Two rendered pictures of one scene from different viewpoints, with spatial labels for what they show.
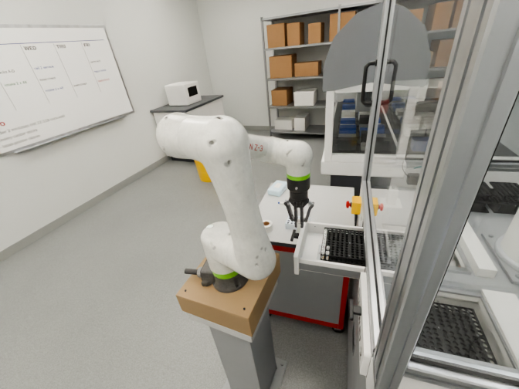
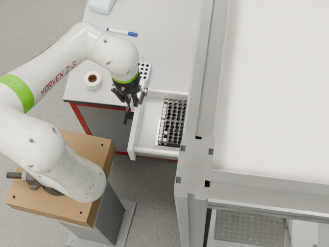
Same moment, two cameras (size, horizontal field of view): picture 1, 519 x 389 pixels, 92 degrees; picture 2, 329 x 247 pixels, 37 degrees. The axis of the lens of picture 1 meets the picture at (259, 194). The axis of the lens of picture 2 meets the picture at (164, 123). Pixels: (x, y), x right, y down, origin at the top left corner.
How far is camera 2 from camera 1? 0.92 m
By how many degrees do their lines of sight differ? 36
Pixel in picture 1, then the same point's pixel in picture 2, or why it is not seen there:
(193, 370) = (31, 224)
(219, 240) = not seen: hidden behind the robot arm
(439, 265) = not seen: outside the picture
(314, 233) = (154, 98)
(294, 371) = (144, 210)
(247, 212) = (72, 178)
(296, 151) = (118, 64)
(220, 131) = (37, 158)
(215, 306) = (50, 211)
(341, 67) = not seen: outside the picture
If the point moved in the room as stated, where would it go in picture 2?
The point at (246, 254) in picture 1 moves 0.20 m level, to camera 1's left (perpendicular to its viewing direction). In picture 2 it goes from (76, 194) to (10, 209)
